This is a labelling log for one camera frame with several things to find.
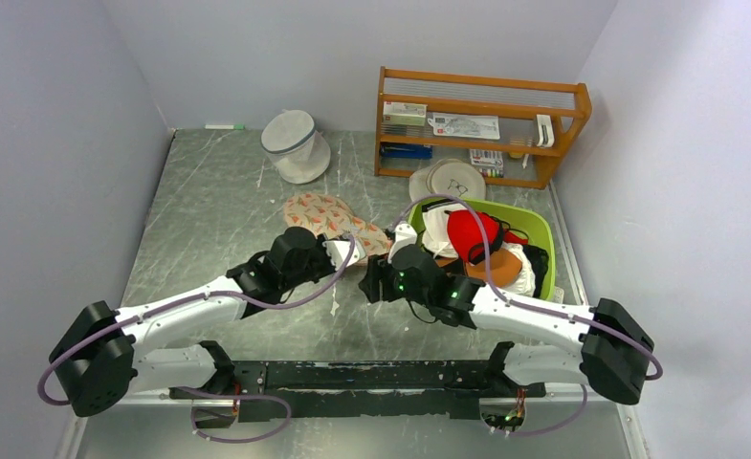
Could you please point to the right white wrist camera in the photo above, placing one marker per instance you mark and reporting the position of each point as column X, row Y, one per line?
column 404, row 235

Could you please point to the orange wooden shelf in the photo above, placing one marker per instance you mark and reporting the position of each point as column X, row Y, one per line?
column 531, row 125

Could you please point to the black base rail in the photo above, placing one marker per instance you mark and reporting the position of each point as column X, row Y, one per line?
column 313, row 389

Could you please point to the green white marker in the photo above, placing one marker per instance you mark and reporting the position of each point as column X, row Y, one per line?
column 225, row 127

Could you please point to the green plastic basket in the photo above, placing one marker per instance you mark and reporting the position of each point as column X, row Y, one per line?
column 540, row 247

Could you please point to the marker pen pack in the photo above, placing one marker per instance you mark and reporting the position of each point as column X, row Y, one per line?
column 489, row 163

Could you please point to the white box on shelf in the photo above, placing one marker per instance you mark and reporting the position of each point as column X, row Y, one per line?
column 404, row 113

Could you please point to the pink floral laundry bag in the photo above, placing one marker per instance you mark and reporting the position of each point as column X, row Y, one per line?
column 330, row 216

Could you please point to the white bra black trim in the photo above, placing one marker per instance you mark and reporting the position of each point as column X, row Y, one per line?
column 435, row 216

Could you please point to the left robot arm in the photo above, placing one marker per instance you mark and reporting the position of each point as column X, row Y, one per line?
column 107, row 354

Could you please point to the round white mesh bag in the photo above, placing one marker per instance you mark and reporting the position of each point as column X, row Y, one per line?
column 449, row 176

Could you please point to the red bra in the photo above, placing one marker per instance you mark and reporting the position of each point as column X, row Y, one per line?
column 473, row 238

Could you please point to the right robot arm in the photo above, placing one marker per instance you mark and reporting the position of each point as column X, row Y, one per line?
column 600, row 346

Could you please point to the white silver device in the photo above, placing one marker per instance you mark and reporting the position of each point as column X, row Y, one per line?
column 545, row 137

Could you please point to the small white red box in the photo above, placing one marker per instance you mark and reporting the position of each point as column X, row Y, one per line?
column 558, row 295

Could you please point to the white cylindrical mesh bag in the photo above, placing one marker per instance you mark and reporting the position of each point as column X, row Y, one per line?
column 295, row 147

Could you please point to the white flat packet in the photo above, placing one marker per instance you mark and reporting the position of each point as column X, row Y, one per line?
column 464, row 126

